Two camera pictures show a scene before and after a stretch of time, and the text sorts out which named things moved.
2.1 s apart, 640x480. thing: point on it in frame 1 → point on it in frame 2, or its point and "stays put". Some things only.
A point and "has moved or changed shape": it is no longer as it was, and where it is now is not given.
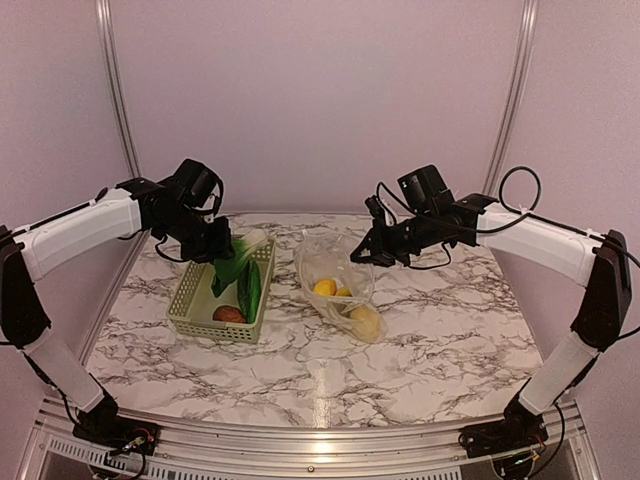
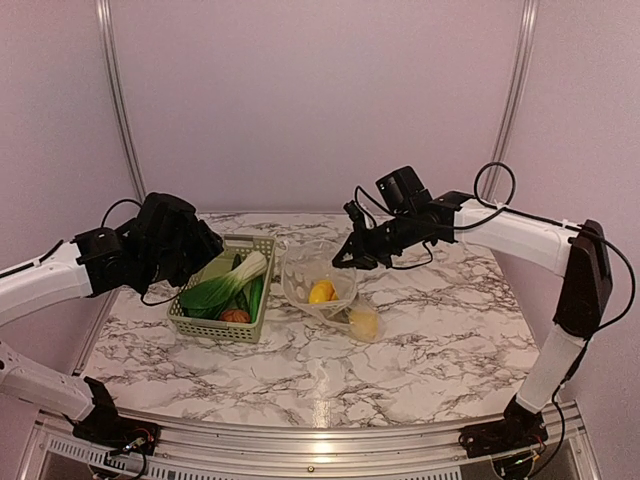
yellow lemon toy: [366, 323] stays put
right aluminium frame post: [516, 92] stays put
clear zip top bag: [338, 285] has moved or changed shape
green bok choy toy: [225, 269] → [207, 299]
